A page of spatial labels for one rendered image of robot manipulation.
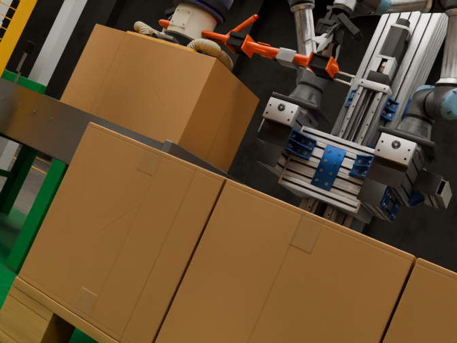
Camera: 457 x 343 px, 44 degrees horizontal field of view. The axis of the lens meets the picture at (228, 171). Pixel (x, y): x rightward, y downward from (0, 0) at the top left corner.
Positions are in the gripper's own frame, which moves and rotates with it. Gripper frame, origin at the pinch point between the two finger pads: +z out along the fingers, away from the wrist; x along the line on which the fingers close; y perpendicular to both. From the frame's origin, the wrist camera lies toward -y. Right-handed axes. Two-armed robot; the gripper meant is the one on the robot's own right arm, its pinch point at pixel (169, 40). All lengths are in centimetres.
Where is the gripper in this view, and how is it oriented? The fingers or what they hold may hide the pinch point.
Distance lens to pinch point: 273.2
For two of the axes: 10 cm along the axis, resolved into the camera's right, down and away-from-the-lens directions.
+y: 8.0, 3.2, -5.0
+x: 4.3, 2.5, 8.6
